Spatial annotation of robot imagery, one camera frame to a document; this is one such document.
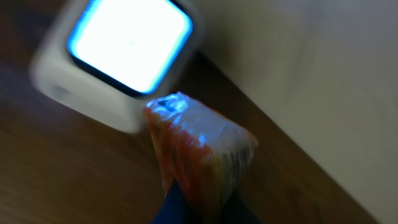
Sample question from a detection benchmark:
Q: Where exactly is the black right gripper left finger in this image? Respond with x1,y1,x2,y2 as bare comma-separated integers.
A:
151,180,193,224

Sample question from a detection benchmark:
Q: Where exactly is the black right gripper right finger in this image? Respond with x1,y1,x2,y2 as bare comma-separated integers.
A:
220,190,261,224

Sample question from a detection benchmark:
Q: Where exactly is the orange small box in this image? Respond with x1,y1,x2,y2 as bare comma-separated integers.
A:
143,92,259,215

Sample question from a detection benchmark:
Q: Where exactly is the white barcode scanner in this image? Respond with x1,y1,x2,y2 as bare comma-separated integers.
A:
29,1,203,133

